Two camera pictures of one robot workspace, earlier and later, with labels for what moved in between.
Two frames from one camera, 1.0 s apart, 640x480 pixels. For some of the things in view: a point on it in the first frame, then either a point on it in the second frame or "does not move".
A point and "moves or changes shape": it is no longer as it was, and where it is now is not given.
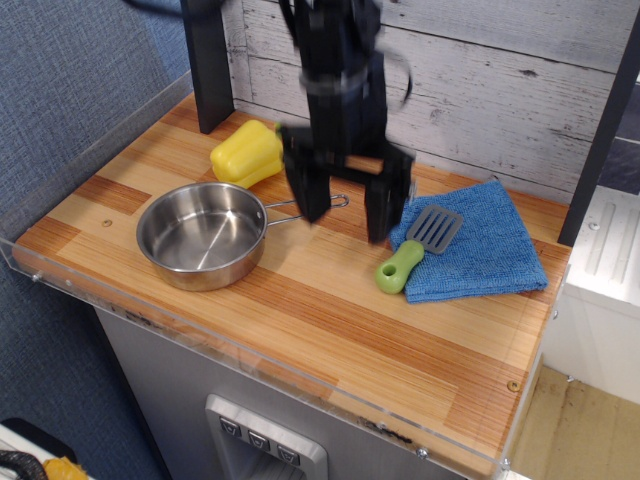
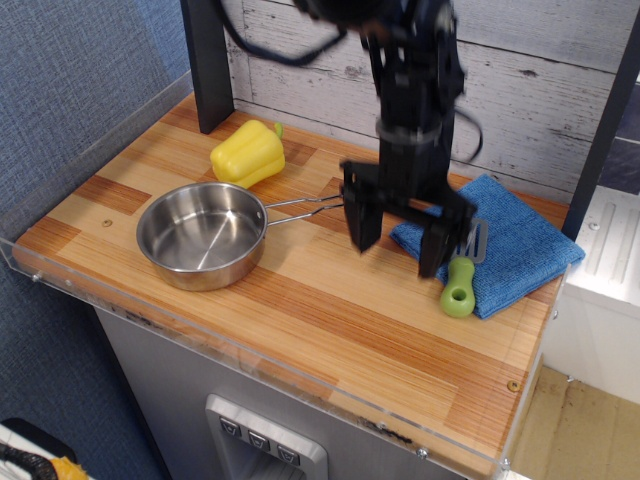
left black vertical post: [206, 37] does not move
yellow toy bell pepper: [247, 155] does not move
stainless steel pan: [208, 236] does not move
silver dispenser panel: [252, 446] does not move
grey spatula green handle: [434, 231] -> [458, 298]
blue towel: [492, 252] moves or changes shape
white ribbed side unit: [594, 333] does not move
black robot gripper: [347, 136] -> [414, 173]
